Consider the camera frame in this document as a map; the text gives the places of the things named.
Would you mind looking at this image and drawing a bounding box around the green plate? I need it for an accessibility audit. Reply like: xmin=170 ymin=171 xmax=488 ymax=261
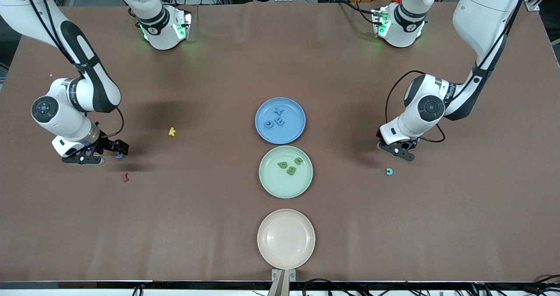
xmin=259 ymin=145 xmax=314 ymax=199

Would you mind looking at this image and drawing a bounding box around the brown table cover sheet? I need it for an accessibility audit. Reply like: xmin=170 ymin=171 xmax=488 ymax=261
xmin=0 ymin=0 xmax=560 ymax=283

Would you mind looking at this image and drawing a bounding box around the metal table edge rail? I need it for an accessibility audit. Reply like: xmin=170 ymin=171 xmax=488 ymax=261
xmin=0 ymin=280 xmax=560 ymax=296

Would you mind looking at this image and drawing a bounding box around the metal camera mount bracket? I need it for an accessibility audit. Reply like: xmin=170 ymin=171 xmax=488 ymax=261
xmin=268 ymin=268 xmax=297 ymax=296

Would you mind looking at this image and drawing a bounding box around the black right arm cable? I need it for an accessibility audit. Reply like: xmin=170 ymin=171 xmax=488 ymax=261
xmin=20 ymin=0 xmax=125 ymax=139

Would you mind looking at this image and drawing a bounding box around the black arm base cable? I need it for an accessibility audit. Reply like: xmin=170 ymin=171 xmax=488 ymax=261
xmin=333 ymin=0 xmax=378 ymax=17

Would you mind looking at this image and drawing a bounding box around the pink beige plate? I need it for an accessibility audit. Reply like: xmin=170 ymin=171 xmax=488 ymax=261
xmin=257 ymin=209 xmax=316 ymax=270

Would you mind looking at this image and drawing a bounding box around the blue plate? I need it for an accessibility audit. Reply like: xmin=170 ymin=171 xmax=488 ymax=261
xmin=255 ymin=97 xmax=306 ymax=144

